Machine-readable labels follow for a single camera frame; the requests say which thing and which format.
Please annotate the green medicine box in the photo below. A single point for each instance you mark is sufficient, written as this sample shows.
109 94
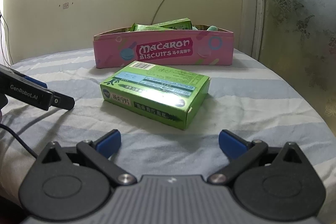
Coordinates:
157 98

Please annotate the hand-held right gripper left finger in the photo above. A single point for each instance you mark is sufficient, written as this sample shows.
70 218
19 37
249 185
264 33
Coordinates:
109 144

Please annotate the frosted glass sliding door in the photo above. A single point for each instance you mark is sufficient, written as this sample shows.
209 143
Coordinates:
296 29

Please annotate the striped blue bed sheet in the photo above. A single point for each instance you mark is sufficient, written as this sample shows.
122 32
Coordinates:
236 108

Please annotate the clear wall adhesive patch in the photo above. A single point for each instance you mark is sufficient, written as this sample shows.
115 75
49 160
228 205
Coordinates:
65 5

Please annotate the pink biscuit tin box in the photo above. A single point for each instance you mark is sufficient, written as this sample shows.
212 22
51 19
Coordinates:
110 56

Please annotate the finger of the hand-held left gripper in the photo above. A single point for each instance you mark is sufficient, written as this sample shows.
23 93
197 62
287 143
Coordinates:
63 102
35 82

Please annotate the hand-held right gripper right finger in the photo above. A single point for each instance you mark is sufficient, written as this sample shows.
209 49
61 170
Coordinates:
232 145

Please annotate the dark green patterned box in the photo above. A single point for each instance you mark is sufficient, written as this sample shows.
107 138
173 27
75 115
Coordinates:
176 24

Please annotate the teal plush toy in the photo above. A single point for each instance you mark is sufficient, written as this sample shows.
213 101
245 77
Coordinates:
212 28

